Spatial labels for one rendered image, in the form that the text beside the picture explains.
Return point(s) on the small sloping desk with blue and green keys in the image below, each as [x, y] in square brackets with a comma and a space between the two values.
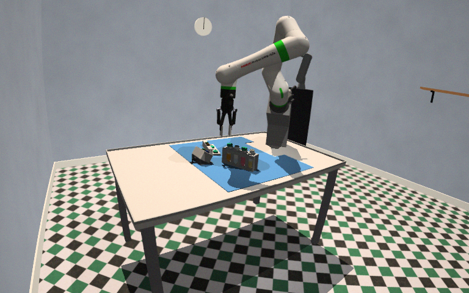
[201, 156]

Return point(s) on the blue flat mat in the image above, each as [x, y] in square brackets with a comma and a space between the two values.
[232, 178]

